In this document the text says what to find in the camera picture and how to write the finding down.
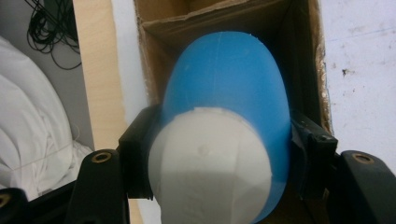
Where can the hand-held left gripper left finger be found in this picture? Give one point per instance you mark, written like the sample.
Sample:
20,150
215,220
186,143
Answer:
137,149

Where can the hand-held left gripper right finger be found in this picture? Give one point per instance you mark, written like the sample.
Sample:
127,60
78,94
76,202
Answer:
311,155

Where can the brown cardboard box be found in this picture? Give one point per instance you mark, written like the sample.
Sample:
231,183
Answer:
218,18

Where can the white cloth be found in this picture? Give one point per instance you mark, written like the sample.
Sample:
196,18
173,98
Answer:
28,124

